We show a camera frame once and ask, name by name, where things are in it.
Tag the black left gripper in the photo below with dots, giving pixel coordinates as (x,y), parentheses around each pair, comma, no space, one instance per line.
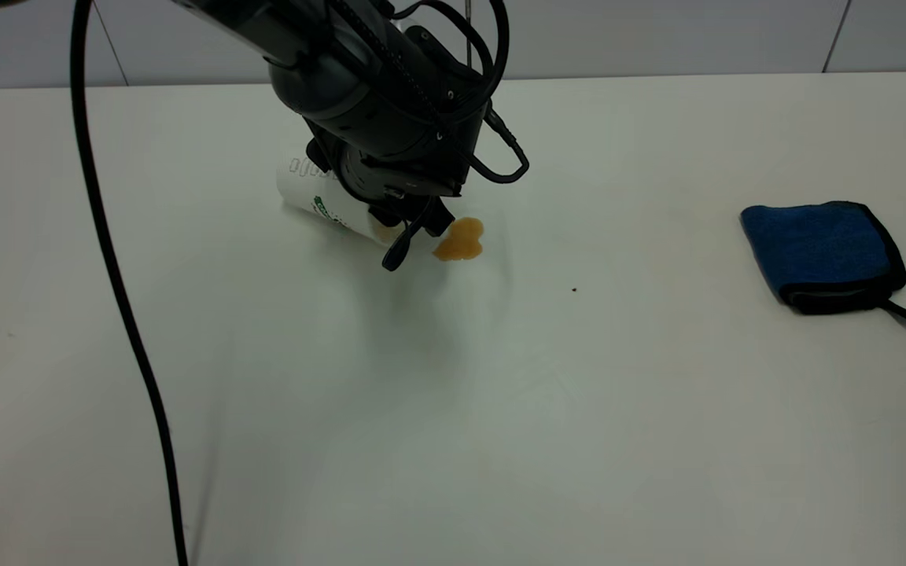
(398,177)

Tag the white paper coffee cup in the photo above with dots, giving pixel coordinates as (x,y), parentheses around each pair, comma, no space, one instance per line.
(303,192)

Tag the blue cloth with black edge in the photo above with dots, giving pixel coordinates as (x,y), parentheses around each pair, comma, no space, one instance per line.
(811,244)

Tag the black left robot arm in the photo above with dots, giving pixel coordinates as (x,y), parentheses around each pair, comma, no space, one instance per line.
(335,71)

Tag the brown liquid spill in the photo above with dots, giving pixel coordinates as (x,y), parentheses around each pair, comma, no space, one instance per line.
(465,244)

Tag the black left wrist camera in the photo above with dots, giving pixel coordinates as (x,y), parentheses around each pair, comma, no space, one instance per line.
(445,67)

